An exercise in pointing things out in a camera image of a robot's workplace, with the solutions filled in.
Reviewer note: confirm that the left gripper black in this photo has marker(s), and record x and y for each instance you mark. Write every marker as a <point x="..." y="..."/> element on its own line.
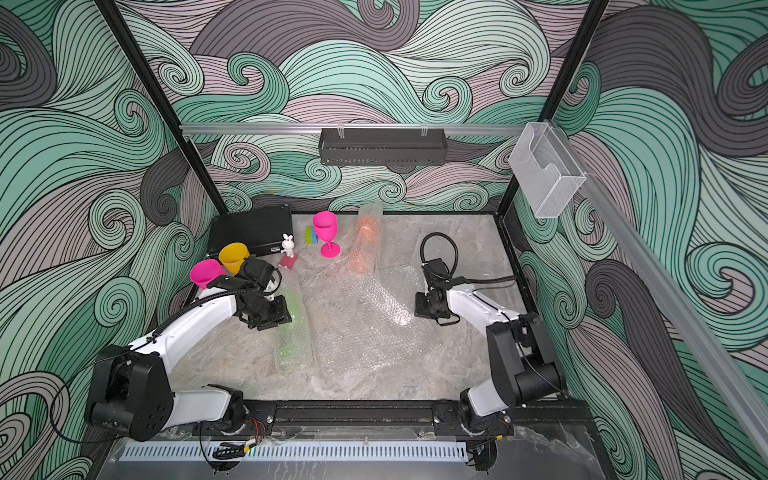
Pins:
<point x="280" y="317"/>

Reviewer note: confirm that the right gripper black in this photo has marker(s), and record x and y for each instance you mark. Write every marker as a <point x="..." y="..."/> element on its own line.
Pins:
<point x="420" y="308"/>

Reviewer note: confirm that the green glass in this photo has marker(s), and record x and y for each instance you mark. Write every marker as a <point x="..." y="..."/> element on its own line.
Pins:
<point x="294" y="350"/>

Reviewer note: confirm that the yellow wine glass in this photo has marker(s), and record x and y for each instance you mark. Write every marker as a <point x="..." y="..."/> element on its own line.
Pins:
<point x="232" y="256"/>

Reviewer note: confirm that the pink wine glass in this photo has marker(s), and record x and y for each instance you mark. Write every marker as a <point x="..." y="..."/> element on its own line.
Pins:
<point x="325" y="225"/>

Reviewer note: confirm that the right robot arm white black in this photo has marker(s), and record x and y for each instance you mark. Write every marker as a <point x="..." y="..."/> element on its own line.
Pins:
<point x="522" y="362"/>

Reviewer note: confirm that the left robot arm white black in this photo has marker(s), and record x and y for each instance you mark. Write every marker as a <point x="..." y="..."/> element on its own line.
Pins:
<point x="130" y="393"/>

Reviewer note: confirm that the orange glass in bubble wrap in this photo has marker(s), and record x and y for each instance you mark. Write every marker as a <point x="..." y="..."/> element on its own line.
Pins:
<point x="365" y="248"/>

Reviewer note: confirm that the white bunny figurine pink base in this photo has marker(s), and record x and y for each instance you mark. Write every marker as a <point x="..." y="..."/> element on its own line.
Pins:
<point x="289" y="255"/>

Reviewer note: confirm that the black case box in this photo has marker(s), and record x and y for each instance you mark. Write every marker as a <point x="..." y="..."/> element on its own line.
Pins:
<point x="260" y="230"/>

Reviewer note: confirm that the green blue small block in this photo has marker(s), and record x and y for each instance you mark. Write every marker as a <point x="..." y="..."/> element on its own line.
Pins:
<point x="311" y="237"/>

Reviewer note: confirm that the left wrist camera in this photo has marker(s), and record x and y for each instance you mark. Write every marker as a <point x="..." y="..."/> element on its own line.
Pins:
<point x="262" y="274"/>

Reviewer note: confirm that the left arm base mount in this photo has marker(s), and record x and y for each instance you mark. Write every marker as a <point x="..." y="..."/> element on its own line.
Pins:
<point x="250" y="419"/>

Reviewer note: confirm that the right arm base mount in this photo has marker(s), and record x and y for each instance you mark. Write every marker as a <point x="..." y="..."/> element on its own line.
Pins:
<point x="456" y="418"/>

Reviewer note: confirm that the clear plastic wall bin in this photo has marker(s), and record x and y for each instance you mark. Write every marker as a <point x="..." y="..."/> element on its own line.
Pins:
<point x="545" y="165"/>

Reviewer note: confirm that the black wall tray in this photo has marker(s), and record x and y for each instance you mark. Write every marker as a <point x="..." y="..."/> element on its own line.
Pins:
<point x="400" y="147"/>

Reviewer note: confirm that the white slotted cable duct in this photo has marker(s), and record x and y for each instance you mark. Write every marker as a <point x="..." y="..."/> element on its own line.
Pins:
<point x="301" y="451"/>

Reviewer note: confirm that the aluminium rail right wall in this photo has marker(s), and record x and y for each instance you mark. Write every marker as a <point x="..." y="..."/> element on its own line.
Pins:
<point x="613" y="203"/>

